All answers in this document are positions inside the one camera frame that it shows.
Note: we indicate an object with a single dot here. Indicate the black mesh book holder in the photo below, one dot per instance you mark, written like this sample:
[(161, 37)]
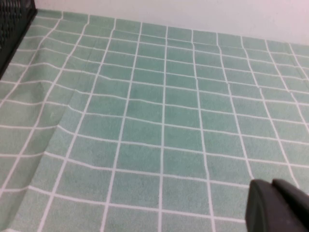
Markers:
[(12, 29)]

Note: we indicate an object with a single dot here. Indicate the green checked tablecloth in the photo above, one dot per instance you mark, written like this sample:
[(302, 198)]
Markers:
[(164, 120)]

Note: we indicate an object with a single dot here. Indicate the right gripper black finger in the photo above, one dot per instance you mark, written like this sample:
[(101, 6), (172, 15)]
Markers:
[(277, 210)]

